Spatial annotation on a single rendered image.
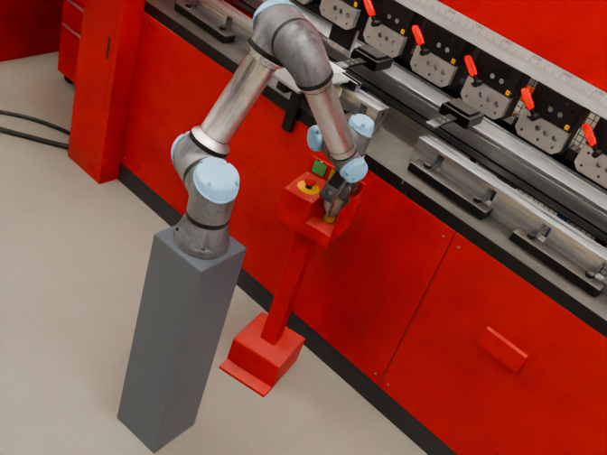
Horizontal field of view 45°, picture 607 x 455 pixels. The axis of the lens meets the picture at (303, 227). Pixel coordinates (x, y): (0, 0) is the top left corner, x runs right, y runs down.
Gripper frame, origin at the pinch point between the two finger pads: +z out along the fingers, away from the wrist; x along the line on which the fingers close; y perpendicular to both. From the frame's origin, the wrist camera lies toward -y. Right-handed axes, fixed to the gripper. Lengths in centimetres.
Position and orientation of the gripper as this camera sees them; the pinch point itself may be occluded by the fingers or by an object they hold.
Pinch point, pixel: (329, 214)
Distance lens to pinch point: 232.8
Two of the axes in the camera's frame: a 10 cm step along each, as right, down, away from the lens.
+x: -8.4, -4.8, 2.6
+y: 4.9, -4.7, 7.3
